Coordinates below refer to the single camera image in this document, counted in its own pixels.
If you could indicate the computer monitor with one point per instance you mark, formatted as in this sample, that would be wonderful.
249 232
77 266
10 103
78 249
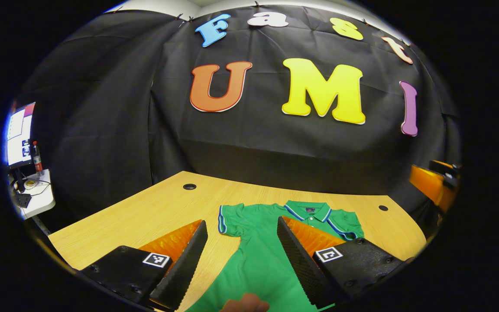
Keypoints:
17 138

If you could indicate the white side table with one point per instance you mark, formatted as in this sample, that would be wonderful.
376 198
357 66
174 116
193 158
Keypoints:
43 201

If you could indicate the round white roll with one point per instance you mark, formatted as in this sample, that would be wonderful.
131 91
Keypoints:
30 183

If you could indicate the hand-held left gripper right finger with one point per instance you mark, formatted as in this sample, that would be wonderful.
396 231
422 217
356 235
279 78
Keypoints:
301 268

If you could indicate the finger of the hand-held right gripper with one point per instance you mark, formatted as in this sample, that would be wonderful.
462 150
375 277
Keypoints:
442 164
427 184

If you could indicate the green T-shirt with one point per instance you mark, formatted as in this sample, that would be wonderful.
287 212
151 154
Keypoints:
258 260

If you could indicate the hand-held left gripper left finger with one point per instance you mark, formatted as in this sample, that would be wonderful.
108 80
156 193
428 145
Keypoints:
184 271

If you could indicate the black backdrop cloth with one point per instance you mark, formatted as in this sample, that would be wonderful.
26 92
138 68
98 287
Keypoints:
102 130

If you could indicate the red label bottle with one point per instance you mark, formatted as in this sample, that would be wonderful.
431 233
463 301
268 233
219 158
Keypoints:
38 162

